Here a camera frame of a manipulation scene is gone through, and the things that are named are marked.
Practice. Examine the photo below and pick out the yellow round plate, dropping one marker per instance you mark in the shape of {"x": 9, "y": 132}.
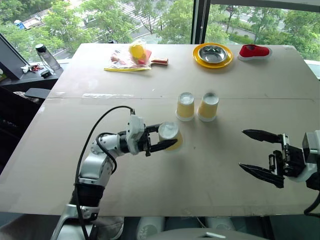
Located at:
{"x": 197, "y": 61}

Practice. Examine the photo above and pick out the wooden table tennis paddle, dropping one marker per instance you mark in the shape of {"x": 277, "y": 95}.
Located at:
{"x": 160, "y": 61}

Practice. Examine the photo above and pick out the black slanted panel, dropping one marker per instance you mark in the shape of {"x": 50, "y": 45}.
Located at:
{"x": 10, "y": 60}

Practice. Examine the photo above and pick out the dark side shelf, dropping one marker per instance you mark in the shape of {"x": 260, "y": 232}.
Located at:
{"x": 27, "y": 81}

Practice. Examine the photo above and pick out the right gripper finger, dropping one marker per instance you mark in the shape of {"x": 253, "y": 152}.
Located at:
{"x": 267, "y": 175}
{"x": 265, "y": 137}

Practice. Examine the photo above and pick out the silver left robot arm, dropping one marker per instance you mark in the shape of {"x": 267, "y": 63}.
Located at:
{"x": 93, "y": 167}

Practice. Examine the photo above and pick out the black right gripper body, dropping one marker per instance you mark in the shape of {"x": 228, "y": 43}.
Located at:
{"x": 292, "y": 160}

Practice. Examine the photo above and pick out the red knit shoe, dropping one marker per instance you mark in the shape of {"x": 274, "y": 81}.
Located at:
{"x": 253, "y": 52}

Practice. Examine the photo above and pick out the clear water bottle black lid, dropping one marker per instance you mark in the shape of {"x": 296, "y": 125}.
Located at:
{"x": 48, "y": 58}

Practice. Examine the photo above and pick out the black window frame post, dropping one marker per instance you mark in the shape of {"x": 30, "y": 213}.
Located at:
{"x": 200, "y": 22}

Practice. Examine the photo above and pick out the grey rounded shape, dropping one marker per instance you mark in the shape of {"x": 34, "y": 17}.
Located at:
{"x": 111, "y": 227}

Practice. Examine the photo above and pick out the clear plastic bag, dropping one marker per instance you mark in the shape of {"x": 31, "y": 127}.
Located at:
{"x": 122, "y": 61}

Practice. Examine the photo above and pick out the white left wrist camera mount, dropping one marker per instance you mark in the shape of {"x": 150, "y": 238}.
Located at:
{"x": 135, "y": 135}

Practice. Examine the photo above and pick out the red and white key bundle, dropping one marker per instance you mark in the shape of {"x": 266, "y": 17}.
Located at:
{"x": 31, "y": 68}

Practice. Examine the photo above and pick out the yellow toy in bag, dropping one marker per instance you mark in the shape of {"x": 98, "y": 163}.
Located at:
{"x": 137, "y": 51}

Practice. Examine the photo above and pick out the stainless steel bowl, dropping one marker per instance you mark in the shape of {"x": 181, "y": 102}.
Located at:
{"x": 213, "y": 53}

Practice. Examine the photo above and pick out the white rounded shape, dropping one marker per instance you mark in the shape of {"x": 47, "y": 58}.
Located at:
{"x": 220, "y": 223}
{"x": 150, "y": 228}

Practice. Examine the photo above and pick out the yellow paper cup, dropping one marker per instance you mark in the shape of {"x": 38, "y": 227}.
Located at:
{"x": 207, "y": 110}
{"x": 185, "y": 108}
{"x": 170, "y": 132}

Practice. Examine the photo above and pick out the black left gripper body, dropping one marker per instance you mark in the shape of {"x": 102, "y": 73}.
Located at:
{"x": 145, "y": 143}

